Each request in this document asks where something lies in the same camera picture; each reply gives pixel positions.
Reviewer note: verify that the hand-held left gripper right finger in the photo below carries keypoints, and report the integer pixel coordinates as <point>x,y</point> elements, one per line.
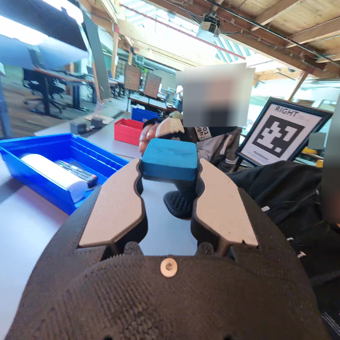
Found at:
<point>223,212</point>

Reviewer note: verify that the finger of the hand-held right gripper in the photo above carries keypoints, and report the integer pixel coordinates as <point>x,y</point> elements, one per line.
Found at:
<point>170,127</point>
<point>175,115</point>

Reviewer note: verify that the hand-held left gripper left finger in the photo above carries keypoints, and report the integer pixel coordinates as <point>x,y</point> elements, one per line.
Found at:
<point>114,212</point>

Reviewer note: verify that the blue black eraser block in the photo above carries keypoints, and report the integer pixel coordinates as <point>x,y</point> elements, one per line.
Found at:
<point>170,159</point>

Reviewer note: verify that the black remote control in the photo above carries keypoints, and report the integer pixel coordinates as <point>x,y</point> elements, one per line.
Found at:
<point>77,171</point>

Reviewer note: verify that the white bottle black cap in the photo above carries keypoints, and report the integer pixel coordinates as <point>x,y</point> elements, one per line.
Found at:
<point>53,172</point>

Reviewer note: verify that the blue plastic bin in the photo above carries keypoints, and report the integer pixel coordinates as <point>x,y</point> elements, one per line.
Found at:
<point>143,114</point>
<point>53,143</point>

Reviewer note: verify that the wooden top desk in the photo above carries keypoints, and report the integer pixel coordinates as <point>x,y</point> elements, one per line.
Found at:
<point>148,101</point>
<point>66,77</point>

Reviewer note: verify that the person's upper body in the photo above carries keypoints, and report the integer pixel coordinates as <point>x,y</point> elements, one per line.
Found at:
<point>220,148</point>

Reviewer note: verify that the white flip chart board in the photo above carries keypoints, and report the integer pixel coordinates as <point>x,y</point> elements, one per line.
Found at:
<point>152,85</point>
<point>132,77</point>

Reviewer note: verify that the red plastic tray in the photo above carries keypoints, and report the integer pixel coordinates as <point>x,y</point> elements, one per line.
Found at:
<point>127,134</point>

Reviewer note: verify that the small grey box device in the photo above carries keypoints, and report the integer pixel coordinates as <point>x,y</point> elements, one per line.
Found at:
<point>78,127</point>
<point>97,122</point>

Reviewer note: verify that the black-sleeved operator arm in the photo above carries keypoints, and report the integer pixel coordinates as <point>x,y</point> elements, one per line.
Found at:
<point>305,252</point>

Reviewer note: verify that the ceiling projector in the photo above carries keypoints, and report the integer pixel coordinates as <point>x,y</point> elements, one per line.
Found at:
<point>209,28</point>

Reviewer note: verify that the black framed marker sign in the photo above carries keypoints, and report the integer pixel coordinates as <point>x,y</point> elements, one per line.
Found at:
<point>284,130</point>

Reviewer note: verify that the black panel on white stand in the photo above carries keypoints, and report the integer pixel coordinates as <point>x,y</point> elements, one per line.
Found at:
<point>98,53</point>

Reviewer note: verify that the black office chair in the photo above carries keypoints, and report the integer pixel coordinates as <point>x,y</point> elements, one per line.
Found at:
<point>39,82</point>

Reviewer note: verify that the studio softbox light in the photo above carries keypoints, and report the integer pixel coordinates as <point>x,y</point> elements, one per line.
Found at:
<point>39,26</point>

